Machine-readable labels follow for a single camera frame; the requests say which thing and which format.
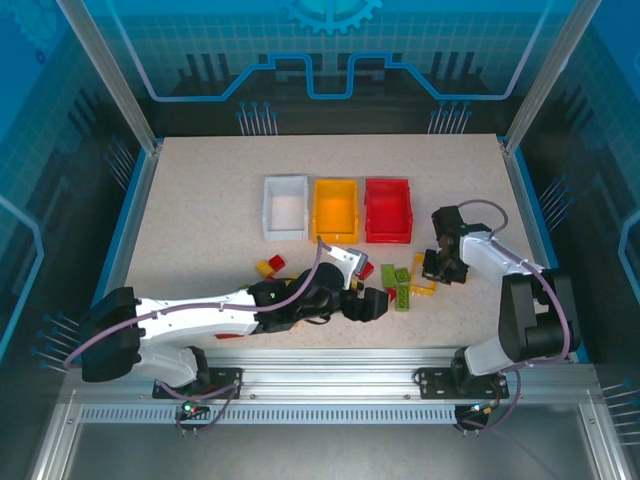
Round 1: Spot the yellow lego window frame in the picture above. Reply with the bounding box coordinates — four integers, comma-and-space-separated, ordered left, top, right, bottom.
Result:
408, 252, 437, 296

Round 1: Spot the red plastic bin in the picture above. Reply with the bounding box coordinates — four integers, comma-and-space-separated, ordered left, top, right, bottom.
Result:
363, 176, 415, 245

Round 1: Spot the yellow plastic bin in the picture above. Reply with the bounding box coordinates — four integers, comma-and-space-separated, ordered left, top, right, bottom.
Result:
311, 177, 361, 245

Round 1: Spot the white plastic bin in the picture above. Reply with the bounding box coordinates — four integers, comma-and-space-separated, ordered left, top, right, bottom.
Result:
261, 173, 310, 243

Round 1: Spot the grey metal base tray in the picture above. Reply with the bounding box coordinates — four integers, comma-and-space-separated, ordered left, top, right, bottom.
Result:
29, 399, 621, 480

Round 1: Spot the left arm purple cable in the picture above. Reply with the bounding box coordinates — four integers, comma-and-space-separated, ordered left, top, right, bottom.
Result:
63, 238, 346, 371

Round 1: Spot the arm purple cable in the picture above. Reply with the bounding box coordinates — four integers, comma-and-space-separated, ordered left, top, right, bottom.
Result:
63, 238, 346, 371
457, 198, 572, 374

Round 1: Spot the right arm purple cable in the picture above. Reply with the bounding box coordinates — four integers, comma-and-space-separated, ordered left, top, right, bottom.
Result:
457, 198, 572, 374

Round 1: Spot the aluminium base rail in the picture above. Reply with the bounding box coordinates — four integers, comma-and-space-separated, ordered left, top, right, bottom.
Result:
62, 347, 601, 405

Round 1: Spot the aluminium side rail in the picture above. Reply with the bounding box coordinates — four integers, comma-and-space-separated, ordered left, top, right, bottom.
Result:
74, 142, 164, 366
499, 139, 591, 364

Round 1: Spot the slotted grey cable duct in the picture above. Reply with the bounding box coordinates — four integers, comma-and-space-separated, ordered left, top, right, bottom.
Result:
78, 404, 459, 426

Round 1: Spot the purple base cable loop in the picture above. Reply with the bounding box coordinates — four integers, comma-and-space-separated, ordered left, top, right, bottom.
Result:
457, 369, 524, 437
158, 380, 242, 437

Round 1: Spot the aluminium frame post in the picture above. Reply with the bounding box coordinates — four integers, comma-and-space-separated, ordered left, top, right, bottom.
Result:
502, 0, 604, 154
53, 0, 164, 154

